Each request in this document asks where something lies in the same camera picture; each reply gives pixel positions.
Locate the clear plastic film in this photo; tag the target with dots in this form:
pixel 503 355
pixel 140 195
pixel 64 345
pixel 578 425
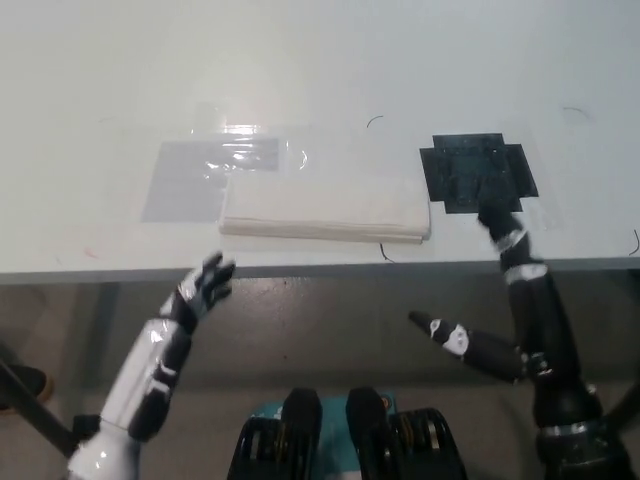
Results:
pixel 250 132

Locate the white folded napkin stack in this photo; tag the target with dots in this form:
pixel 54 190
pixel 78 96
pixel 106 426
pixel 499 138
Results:
pixel 325 210

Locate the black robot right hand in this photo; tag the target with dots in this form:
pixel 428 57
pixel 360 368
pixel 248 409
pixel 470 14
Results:
pixel 545 320

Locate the black tape patch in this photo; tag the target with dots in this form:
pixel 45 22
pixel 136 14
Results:
pixel 442 175

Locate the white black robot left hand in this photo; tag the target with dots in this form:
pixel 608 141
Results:
pixel 150 360

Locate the clear plastic bag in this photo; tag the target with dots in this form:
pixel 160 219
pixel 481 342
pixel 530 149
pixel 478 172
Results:
pixel 185 190

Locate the grey table leg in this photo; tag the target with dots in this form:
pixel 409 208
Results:
pixel 107 310

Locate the dark shoe tan sole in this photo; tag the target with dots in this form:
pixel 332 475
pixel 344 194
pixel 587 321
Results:
pixel 27 382

